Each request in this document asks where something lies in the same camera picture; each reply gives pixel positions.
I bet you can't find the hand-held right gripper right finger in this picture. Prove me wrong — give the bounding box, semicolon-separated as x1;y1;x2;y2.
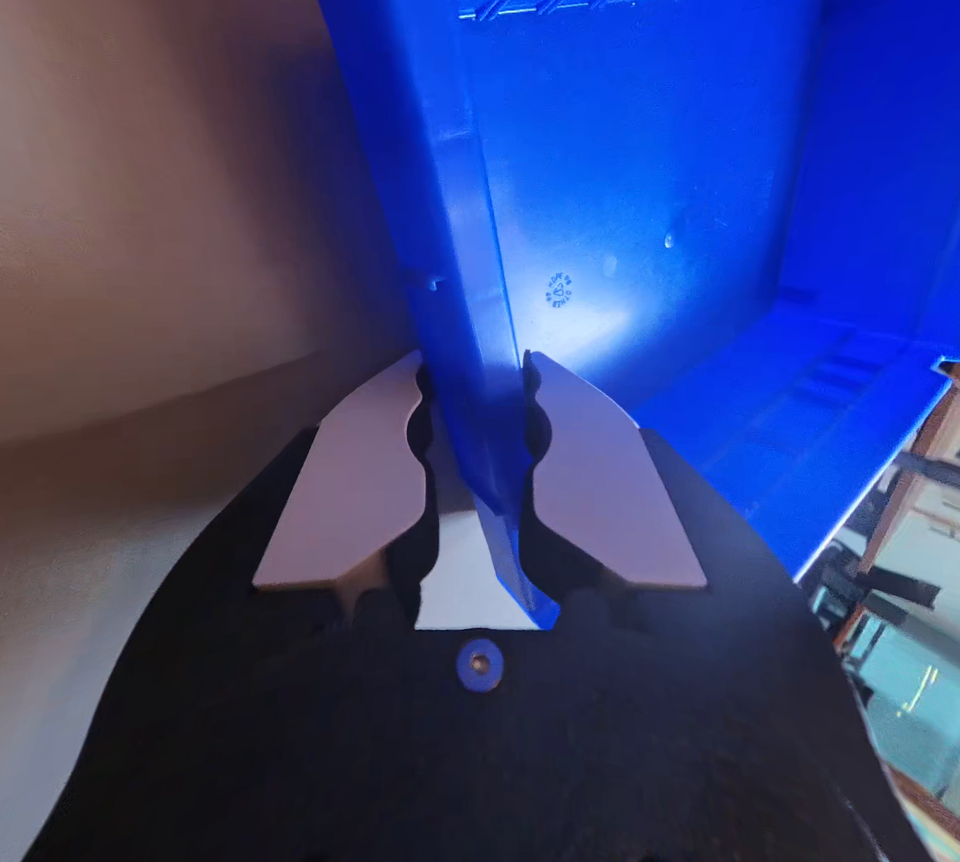
521;350;709;593

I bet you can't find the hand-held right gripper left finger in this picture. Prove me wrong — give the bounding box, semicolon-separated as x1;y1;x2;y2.
252;350;439;596

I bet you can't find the blue plastic bin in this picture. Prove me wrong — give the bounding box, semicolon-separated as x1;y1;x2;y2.
296;0;960;631

